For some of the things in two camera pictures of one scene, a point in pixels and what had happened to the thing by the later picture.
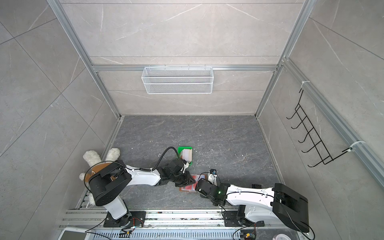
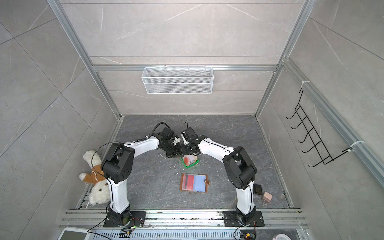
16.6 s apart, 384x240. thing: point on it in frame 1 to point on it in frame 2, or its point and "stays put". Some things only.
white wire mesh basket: [178, 80] stays put
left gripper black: [189, 180] to [177, 154]
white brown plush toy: [93, 159] stays put
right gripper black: [203, 197] to [183, 152]
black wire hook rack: [319, 148] stays put
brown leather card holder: [192, 187] stays put
